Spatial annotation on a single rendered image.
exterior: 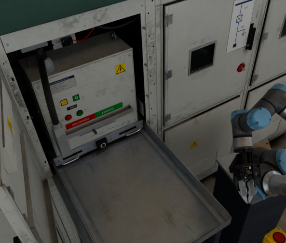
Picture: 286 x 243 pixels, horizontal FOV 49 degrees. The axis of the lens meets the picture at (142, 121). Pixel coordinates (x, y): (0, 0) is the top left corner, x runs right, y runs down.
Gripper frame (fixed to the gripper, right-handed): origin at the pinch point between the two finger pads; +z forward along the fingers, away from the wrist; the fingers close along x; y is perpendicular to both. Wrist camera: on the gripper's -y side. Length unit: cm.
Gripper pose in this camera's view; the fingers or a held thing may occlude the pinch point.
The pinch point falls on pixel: (246, 199)
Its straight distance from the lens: 134.6
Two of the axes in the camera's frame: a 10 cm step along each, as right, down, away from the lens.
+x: 9.9, -0.3, 1.0
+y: 1.0, -1.8, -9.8
